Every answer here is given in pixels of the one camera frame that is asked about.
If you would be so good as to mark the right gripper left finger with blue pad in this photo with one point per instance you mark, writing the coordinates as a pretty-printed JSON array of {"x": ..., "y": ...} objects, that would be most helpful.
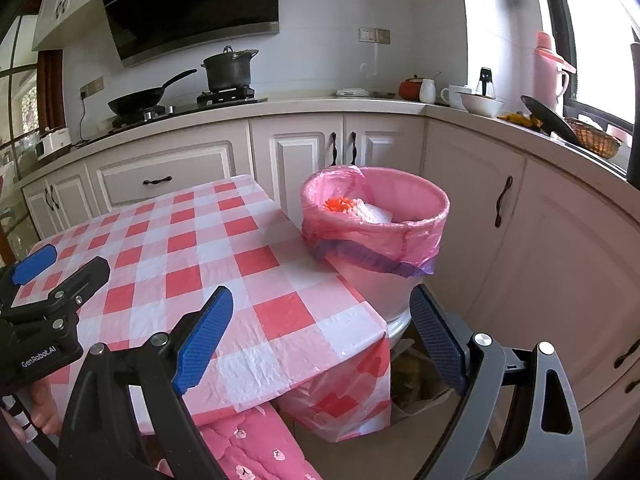
[{"x": 184, "y": 353}]

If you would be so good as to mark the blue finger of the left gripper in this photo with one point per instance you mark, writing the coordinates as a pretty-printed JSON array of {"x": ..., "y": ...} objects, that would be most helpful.
[{"x": 29, "y": 268}]

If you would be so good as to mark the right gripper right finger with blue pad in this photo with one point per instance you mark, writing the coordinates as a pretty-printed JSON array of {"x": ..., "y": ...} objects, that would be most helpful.
[{"x": 455, "y": 351}]

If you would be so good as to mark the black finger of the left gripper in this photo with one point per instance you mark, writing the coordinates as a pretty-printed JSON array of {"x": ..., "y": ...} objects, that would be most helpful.
[{"x": 76, "y": 290}]

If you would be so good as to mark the pink bag trash bin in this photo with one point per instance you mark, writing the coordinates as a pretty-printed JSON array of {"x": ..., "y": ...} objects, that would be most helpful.
[{"x": 383, "y": 262}]

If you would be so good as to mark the person left hand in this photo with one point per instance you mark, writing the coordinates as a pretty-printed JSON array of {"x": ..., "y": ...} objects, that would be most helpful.
[{"x": 44, "y": 410}]

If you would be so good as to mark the pink patterned pants leg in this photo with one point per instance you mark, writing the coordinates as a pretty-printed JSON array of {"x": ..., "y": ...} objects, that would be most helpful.
[{"x": 256, "y": 444}]

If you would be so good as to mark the red white checkered tablecloth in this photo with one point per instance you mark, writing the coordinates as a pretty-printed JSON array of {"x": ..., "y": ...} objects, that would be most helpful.
[{"x": 300, "y": 334}]

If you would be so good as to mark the white small appliance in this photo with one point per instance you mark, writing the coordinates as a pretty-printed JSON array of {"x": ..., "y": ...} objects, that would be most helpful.
[{"x": 53, "y": 142}]

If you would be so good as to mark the white lower cabinets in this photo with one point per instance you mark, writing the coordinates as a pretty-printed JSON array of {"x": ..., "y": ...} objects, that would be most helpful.
[{"x": 525, "y": 239}]

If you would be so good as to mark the black frying pan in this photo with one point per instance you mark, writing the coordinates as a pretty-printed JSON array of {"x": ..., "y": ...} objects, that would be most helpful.
[{"x": 135, "y": 103}]

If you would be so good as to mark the wooden glass door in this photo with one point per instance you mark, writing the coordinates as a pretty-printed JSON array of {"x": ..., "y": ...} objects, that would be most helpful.
[{"x": 25, "y": 216}]

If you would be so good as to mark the gas stove top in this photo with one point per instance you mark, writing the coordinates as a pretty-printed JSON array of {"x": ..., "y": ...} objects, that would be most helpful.
[{"x": 204, "y": 101}]

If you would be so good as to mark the white bowl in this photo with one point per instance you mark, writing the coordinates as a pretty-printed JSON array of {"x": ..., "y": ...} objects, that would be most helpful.
[{"x": 481, "y": 105}]

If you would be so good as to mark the white mug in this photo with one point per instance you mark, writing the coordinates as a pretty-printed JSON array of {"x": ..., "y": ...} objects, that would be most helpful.
[{"x": 452, "y": 96}]

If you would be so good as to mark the white small jar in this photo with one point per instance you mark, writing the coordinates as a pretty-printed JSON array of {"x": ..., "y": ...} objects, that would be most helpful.
[{"x": 428, "y": 92}]

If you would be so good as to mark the wicker basket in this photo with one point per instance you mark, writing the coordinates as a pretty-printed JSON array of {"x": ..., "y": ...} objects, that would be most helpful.
[{"x": 594, "y": 139}]

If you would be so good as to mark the red teapot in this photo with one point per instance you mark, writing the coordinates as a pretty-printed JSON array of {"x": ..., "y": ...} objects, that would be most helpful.
[{"x": 409, "y": 89}]

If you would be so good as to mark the white upper cabinet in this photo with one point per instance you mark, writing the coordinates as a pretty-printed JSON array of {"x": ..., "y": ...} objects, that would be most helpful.
[{"x": 61, "y": 22}]

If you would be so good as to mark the black stock pot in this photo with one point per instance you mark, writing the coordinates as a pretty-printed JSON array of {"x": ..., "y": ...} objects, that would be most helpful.
[{"x": 229, "y": 69}]

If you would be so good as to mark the black range hood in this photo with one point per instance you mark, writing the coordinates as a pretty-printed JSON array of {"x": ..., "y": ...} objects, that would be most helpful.
[{"x": 145, "y": 29}]

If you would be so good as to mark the pink thermos jug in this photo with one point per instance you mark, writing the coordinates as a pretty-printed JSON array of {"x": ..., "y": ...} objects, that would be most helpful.
[{"x": 551, "y": 73}]

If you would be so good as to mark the wall power outlet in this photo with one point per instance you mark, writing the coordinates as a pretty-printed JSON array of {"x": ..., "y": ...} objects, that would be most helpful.
[{"x": 374, "y": 35}]

